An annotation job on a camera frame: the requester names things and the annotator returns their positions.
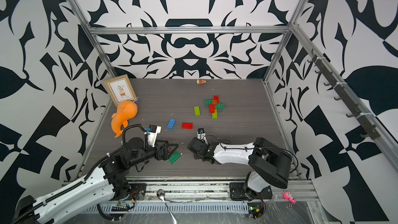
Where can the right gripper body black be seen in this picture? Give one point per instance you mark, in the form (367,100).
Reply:
(197,157)

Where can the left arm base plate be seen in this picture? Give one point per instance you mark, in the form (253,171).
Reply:
(137,191)

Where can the lime lego brick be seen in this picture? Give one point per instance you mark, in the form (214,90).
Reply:
(197,111)
(215,114)

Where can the wall hook rack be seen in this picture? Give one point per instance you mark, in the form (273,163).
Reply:
(345,94)

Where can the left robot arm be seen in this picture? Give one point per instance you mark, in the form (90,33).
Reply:
(105,181)

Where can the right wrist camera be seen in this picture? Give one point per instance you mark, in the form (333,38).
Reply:
(201,135)

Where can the small toy figure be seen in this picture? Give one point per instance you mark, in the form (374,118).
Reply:
(201,81)

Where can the framed plant picture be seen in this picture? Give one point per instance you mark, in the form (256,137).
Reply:
(120,89)

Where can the red lego brick top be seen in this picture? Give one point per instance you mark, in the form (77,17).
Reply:
(186,125)

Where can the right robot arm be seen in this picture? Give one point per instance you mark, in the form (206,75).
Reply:
(271,165)

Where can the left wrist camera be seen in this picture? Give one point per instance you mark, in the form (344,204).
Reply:
(152,132)

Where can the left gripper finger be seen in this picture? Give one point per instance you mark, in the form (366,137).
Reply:
(168,150)
(162,144)

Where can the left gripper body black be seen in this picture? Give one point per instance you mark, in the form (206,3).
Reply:
(150,152)

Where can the blue lego brick upper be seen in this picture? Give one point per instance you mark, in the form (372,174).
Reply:
(171,123)

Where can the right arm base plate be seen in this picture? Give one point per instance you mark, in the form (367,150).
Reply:
(240,192)

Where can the orange whale plush toy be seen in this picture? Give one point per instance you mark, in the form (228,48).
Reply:
(125,110)

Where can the pink clip toy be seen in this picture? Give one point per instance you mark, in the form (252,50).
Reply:
(289,196)

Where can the metal spoon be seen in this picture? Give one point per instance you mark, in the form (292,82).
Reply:
(161,197)

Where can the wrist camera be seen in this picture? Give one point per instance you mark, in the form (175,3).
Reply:
(201,135)
(152,132)

